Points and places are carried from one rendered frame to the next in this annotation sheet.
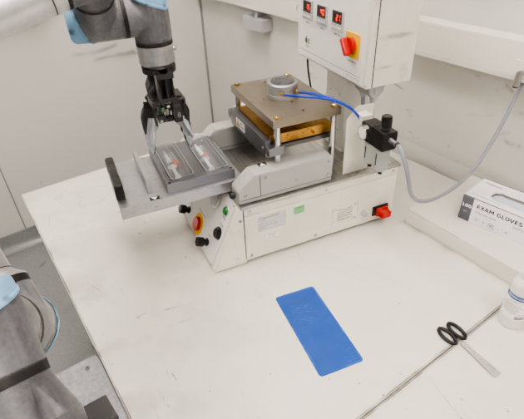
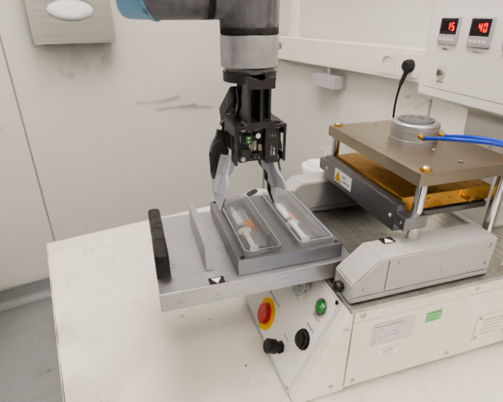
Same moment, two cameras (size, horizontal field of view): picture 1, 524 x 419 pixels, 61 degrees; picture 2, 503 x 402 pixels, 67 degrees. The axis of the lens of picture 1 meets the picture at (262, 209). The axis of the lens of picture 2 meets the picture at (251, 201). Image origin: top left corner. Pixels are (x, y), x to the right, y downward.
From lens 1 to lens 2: 0.50 m
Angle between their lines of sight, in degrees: 10
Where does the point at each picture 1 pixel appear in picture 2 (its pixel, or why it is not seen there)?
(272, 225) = (391, 337)
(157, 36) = (259, 16)
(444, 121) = not seen: outside the picture
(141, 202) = (196, 285)
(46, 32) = (112, 77)
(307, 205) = (446, 310)
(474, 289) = not seen: outside the picture
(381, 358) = not seen: outside the picture
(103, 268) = (124, 372)
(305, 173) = (455, 260)
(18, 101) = (75, 143)
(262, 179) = (392, 265)
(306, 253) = (434, 383)
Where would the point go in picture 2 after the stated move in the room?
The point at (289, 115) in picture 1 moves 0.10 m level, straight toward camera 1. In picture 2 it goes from (444, 168) to (468, 198)
